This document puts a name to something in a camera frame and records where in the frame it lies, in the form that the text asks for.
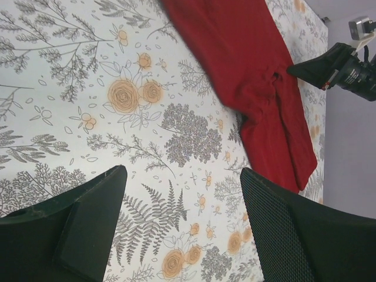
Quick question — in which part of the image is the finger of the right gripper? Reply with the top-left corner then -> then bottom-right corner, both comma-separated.
287,43 -> 356,88

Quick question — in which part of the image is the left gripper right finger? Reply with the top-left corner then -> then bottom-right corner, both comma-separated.
240,167 -> 375,281

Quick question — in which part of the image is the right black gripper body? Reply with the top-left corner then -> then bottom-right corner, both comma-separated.
324,55 -> 375,102

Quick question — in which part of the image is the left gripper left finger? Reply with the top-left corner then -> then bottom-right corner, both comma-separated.
1,165 -> 126,281

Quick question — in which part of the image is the red t shirt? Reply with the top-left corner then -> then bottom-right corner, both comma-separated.
162,1 -> 317,193

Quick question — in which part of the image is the floral patterned table mat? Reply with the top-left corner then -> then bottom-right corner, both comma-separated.
0,0 -> 330,282

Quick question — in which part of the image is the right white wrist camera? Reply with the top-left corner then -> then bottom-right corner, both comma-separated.
348,16 -> 375,52

